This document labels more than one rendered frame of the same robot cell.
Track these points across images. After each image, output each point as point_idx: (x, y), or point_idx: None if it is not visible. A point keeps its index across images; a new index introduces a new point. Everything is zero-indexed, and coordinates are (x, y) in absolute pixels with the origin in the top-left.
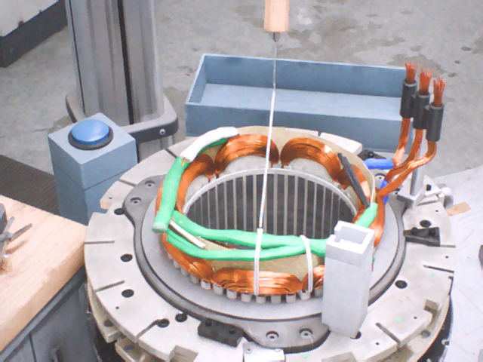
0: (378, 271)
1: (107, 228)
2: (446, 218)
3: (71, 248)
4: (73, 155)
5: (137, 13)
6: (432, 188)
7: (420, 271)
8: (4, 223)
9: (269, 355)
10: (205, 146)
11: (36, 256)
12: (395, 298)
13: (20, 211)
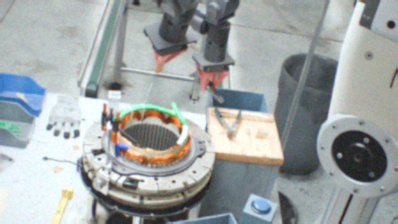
0: None
1: (201, 135)
2: (92, 162)
3: (212, 143)
4: (258, 196)
5: None
6: (101, 170)
7: (94, 142)
8: (199, 67)
9: None
10: None
11: (220, 139)
12: (99, 132)
13: (241, 151)
